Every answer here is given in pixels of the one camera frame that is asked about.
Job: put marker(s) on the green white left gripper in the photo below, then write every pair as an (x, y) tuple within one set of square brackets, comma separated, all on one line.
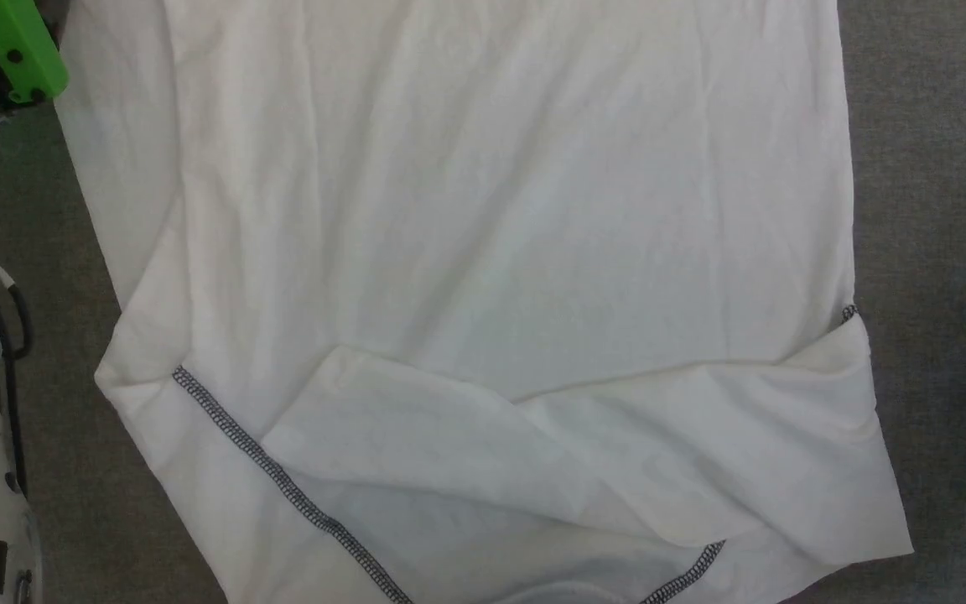
[(13, 42)]

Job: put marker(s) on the white shirt with grey stitching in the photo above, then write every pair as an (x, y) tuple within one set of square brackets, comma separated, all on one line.
[(491, 252)]

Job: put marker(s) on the grey fabric sofa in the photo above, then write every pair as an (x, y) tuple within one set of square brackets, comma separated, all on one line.
[(936, 252)]

